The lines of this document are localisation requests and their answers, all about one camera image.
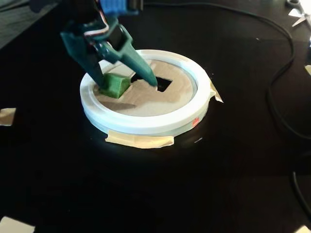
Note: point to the white round shape sorter box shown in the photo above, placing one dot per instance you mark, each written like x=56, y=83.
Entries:
x=145, y=125

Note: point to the grey scissors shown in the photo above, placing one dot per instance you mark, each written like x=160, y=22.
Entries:
x=301, y=18

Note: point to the white paper sheet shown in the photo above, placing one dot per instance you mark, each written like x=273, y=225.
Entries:
x=14, y=225

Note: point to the cardboard insert with shape holes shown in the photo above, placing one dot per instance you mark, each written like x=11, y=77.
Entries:
x=150, y=102

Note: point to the green square wooden block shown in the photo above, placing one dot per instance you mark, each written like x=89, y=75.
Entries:
x=114, y=86

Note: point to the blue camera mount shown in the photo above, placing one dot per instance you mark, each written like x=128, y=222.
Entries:
x=114, y=6

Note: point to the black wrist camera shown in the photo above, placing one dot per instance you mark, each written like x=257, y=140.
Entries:
x=136, y=3

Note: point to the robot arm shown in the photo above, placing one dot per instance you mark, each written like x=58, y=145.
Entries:
x=77, y=11

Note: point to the pale edge tape piece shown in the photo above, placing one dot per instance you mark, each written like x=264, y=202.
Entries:
x=308, y=71

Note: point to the teal gripper with servo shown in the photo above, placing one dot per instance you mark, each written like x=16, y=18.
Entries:
x=126, y=49

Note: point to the long beige masking tape strip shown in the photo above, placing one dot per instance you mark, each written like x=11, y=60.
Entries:
x=141, y=142

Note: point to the curled beige masking tape piece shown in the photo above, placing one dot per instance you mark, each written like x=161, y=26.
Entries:
x=216, y=93

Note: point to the square beige masking tape piece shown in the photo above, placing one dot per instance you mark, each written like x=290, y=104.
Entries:
x=7, y=117

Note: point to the pale corner tape piece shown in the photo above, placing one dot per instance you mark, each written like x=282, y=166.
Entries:
x=305, y=230

